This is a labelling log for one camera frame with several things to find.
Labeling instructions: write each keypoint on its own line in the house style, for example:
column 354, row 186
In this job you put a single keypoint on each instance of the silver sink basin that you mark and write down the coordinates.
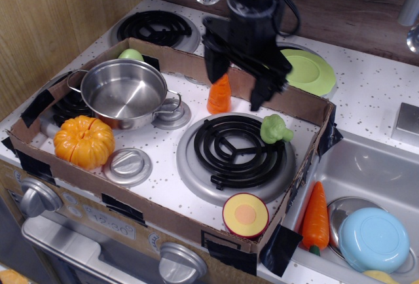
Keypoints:
column 364, row 169

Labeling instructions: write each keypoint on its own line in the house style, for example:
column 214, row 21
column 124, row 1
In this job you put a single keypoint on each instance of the orange toy pumpkin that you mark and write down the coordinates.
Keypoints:
column 84, row 141

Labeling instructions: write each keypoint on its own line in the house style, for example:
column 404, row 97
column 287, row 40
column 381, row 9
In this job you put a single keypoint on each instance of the hanging metal ladle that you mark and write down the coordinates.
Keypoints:
column 413, row 39

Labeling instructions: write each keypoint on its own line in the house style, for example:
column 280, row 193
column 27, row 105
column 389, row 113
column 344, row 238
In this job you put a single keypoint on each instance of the light blue plastic bowl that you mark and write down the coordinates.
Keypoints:
column 373, row 239

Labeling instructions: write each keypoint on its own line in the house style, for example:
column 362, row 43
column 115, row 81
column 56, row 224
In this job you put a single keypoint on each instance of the orange toy carrot piece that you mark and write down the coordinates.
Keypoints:
column 219, row 99

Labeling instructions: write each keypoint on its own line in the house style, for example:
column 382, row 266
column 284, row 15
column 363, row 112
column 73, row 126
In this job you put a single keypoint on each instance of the grey stovetop knob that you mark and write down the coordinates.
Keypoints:
column 128, row 167
column 172, row 115

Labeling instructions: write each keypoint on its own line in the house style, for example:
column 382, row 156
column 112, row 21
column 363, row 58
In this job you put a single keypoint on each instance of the silver metal lid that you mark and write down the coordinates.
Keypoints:
column 340, row 208

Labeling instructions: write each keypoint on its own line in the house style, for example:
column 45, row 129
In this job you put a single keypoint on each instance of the brown cardboard fence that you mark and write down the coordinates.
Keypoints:
column 163, row 202

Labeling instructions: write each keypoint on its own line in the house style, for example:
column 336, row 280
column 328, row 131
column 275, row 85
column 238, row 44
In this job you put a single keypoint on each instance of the halved toy peach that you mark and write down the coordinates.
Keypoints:
column 245, row 215

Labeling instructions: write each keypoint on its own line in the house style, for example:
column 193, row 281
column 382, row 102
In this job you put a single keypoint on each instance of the black front left burner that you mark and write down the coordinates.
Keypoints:
column 70, row 106

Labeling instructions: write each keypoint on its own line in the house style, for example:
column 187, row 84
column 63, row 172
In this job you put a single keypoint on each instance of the oven clock display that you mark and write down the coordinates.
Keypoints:
column 108, row 221

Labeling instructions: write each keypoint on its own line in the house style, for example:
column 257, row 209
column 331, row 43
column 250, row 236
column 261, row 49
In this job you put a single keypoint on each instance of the black front right burner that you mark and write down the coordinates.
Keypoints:
column 223, row 155

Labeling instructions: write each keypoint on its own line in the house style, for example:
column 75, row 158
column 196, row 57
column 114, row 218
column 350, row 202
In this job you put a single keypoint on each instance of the stainless steel pot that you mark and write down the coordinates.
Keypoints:
column 125, row 94

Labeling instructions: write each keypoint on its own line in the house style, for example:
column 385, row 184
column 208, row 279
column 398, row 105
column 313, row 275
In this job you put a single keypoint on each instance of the grey oven knob left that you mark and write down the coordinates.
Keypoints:
column 38, row 198

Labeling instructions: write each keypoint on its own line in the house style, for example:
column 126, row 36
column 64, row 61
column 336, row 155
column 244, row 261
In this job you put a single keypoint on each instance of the pale green toy ball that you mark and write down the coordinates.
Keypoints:
column 132, row 54

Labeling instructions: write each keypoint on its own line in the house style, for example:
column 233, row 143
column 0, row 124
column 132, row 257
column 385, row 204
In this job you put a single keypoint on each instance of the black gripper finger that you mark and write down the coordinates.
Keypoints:
column 217, row 60
column 264, row 89

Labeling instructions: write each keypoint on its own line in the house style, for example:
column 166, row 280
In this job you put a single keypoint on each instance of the light green plastic plate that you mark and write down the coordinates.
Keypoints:
column 310, row 72

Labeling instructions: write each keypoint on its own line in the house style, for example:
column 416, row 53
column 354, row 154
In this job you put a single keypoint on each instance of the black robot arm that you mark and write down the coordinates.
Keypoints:
column 248, row 40

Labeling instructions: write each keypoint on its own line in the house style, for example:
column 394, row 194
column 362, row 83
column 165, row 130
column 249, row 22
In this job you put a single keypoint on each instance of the black burner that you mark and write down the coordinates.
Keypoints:
column 70, row 106
column 158, row 27
column 223, row 155

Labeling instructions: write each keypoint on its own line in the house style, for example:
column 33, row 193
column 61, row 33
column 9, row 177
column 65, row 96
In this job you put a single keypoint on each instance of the yellow object bottom left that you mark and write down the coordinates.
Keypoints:
column 12, row 277

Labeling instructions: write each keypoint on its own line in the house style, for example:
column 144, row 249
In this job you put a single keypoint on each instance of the silver faucet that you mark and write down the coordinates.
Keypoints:
column 408, row 13

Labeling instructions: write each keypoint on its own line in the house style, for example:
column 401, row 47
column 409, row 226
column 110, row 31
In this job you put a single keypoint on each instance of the grey stovetop knob front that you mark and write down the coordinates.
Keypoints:
column 128, row 167

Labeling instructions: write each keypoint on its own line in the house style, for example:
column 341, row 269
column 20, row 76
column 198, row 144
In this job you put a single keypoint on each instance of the grey oven knob right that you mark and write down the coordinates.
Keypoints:
column 179, row 264

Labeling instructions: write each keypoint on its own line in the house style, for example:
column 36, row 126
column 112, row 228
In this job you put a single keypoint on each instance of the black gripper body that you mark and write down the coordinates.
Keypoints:
column 250, row 34

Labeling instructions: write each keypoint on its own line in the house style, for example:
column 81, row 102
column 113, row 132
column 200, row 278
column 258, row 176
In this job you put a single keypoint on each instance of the grey oven door handle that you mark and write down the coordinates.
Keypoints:
column 83, row 255

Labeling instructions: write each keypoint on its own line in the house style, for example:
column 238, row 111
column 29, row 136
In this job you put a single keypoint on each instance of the black rear left burner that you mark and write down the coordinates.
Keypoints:
column 158, row 27

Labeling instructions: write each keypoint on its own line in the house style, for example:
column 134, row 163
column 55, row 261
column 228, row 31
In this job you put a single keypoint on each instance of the grey oven knob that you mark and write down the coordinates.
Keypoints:
column 179, row 264
column 38, row 198

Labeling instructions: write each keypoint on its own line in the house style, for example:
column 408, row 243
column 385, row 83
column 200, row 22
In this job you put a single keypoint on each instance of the grey stovetop knob centre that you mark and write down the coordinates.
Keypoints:
column 172, row 115

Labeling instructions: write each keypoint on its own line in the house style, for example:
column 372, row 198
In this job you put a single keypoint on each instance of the yellow toy in sink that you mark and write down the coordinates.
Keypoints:
column 380, row 276

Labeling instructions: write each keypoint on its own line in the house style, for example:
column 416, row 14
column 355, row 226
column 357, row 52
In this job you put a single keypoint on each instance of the green toy broccoli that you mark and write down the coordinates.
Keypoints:
column 273, row 129

